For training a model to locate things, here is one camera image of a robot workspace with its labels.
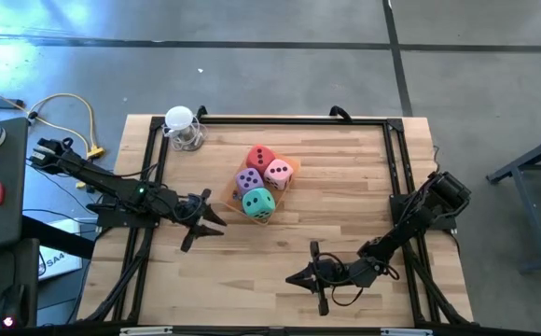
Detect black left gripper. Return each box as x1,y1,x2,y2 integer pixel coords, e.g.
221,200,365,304
158,187,229,254

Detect large purple foam die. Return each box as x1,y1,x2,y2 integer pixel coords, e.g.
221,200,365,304
234,167,266,198

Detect large teal foam die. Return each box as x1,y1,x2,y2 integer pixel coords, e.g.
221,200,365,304
242,187,277,221

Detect orange translucent plastic tray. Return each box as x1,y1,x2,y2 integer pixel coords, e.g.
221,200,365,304
220,150,301,227

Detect dark metal table frame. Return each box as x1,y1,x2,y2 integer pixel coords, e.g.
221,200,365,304
486,128,541,274

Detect large pink foam die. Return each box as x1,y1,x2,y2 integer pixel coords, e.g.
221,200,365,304
263,158,296,191

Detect large red foam die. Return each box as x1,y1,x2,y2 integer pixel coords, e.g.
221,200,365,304
245,144,277,176

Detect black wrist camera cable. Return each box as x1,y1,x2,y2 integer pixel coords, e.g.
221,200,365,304
171,194,205,224
318,253,364,308

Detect yellow extension cable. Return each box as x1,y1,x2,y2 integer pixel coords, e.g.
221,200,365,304
26,92,107,193

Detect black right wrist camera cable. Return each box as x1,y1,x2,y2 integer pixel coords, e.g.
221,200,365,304
318,253,364,308

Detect black computer mouse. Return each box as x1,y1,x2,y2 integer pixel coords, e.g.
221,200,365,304
0,283,31,329

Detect dark grey desk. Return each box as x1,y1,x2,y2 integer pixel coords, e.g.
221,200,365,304
0,116,97,336

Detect white mushroom-shaped lamp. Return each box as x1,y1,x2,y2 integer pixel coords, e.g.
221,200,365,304
164,105,205,152

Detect black aluminium table frame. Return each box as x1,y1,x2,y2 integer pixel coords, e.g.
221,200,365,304
77,115,473,327

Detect silver metal bracket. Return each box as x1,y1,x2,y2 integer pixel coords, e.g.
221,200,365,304
381,328,435,336
119,326,174,336

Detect white lamp cable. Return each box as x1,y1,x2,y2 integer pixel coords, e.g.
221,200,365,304
161,116,207,152

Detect black left wrist camera cable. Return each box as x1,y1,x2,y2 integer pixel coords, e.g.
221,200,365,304
171,194,205,224

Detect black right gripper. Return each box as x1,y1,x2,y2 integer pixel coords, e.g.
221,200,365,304
284,240,380,317

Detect white cardboard box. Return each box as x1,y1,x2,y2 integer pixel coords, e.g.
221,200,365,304
36,218,85,282

